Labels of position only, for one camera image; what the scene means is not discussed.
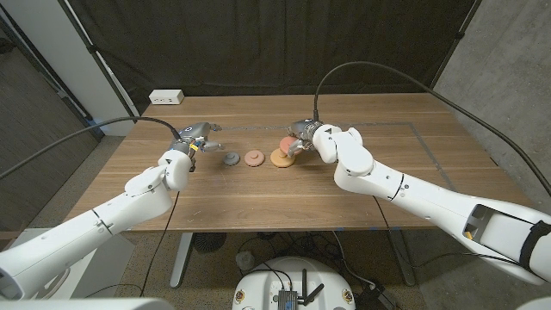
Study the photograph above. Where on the black backdrop curtain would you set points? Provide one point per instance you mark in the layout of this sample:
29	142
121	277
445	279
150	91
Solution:
258	43

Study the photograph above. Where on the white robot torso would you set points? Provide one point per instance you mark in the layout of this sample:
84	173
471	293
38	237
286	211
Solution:
258	284

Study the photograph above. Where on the white power strip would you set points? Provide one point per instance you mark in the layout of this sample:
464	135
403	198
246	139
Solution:
165	97

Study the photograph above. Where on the grey table leg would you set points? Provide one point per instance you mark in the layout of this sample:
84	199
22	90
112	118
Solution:
400	258

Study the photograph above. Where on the white left robot shoulder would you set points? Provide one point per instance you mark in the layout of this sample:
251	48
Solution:
86	305

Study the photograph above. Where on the black power adapter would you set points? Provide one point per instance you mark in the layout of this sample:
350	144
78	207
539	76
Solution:
372	299

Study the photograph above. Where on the black backdrop stand pole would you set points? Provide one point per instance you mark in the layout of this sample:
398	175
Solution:
91	48
460	34

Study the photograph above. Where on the large orange disc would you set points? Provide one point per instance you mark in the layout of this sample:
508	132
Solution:
280	163

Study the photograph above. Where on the coral red disc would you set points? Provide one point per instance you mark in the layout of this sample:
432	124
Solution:
285	144

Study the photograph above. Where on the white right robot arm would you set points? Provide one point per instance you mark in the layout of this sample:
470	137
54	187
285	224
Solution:
430	202

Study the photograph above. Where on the silver router with antennas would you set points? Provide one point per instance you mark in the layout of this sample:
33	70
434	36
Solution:
287	299

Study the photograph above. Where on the white table leg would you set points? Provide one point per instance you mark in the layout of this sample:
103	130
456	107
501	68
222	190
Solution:
181	258

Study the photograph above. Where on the small dark grey disc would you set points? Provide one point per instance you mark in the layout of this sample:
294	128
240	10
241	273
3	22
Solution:
231	159

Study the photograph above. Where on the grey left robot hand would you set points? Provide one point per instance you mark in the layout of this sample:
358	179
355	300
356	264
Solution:
193	131

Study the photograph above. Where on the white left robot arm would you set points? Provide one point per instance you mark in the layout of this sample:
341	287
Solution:
86	228

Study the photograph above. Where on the dusty pink disc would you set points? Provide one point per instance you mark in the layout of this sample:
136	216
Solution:
254	158

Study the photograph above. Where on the grey round floor object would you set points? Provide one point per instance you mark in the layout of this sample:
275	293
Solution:
245	260

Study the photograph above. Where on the black floor fan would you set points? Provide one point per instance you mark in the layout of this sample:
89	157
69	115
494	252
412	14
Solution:
208	242

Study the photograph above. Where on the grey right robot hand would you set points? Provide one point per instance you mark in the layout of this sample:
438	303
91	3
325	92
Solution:
303	129

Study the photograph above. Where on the white right robot shoulder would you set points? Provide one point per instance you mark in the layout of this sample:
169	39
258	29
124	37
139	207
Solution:
538	305

